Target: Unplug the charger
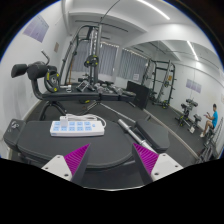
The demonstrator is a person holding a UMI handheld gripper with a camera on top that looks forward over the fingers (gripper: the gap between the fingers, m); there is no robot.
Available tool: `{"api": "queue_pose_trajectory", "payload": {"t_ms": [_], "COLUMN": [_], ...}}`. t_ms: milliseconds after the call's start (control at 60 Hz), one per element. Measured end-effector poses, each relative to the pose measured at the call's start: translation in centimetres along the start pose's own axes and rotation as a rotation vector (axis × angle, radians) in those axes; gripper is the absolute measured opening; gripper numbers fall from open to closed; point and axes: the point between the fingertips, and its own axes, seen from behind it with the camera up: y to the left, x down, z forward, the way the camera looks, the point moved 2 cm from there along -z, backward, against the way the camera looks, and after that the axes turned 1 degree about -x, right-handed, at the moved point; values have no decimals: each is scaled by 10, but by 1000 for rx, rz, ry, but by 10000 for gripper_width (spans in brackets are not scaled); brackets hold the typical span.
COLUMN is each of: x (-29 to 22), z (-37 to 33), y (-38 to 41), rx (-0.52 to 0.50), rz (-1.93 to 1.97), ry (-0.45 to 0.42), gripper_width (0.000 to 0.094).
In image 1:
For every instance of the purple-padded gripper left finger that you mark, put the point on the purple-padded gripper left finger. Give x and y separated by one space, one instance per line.
70 167

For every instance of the black plyo box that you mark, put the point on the black plyo box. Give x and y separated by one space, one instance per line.
142 94

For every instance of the black roman chair bench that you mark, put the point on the black roman chair bench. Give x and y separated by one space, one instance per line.
81 92

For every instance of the purple wall poster right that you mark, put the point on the purple wall poster right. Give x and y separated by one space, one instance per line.
193 85

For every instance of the black small pad right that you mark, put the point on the black small pad right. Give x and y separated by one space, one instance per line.
155 134

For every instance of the person in blue shirt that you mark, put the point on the person in blue shirt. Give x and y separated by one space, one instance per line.
211 121

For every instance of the white blue power strip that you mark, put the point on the white blue power strip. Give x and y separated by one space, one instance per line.
77 129

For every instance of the black power rack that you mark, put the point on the black power rack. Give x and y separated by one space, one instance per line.
150 73

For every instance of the black yellow weight plate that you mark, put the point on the black yellow weight plate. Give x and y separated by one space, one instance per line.
52 81

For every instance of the black padded bench seat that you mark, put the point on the black padded bench seat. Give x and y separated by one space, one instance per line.
111 149

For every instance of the purple wall poster left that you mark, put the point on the purple wall poster left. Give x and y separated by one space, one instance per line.
37 28

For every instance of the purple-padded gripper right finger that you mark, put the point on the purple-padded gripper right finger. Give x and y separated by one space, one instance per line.
153 166

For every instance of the black cable machine tower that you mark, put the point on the black cable machine tower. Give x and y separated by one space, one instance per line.
91 34

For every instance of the purple wall poster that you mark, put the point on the purple wall poster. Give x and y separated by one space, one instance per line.
193 85
37 28

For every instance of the silver barbell bar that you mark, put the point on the silver barbell bar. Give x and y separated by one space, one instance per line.
128 129

